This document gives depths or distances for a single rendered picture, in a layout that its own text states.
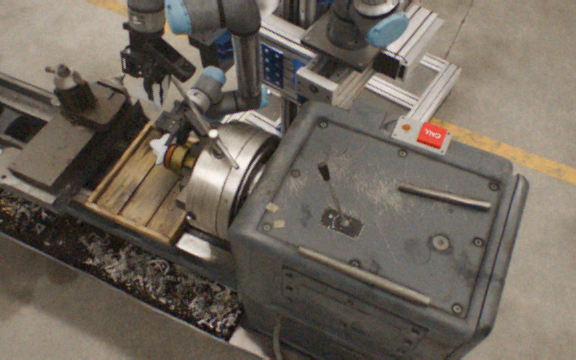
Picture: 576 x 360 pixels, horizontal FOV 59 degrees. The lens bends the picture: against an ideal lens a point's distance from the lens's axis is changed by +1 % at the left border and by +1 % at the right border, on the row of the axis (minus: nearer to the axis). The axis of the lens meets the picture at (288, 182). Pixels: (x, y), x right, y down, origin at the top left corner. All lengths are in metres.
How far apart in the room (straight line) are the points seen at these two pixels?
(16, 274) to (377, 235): 1.97
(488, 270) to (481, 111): 2.06
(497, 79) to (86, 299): 2.55
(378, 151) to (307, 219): 0.25
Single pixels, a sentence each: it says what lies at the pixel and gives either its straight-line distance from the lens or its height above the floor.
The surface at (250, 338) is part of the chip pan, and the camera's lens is 1.77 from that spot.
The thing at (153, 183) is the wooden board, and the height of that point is 0.89.
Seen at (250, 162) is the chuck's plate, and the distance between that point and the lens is 1.23.
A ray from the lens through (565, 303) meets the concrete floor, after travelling 2.68.
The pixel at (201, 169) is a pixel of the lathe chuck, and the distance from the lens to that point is 1.25.
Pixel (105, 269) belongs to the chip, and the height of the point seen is 0.55.
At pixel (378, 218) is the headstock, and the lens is 1.14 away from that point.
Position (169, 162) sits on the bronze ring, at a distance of 1.44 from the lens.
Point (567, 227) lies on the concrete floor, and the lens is 2.87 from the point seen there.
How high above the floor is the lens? 2.25
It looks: 58 degrees down
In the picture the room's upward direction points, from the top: straight up
